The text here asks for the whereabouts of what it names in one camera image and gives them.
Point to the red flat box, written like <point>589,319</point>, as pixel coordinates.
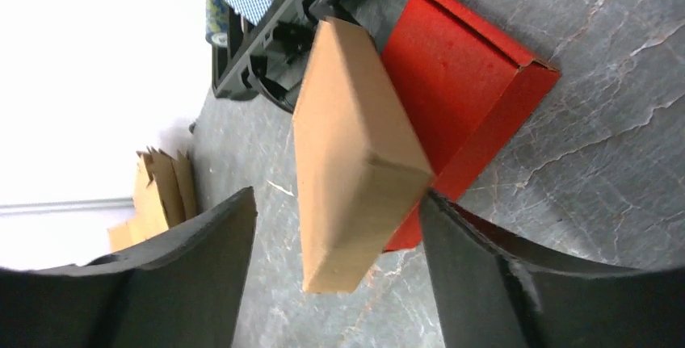
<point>467,87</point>

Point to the brown cardboard box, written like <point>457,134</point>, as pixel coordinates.
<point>360,168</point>

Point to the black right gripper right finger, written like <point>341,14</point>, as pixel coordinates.
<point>494,288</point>

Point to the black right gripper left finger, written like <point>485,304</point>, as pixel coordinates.
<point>181,288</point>

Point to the stack of flat cardboard boxes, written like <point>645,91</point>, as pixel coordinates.
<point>163,197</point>

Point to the black poker chip case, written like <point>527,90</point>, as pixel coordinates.
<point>253,41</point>

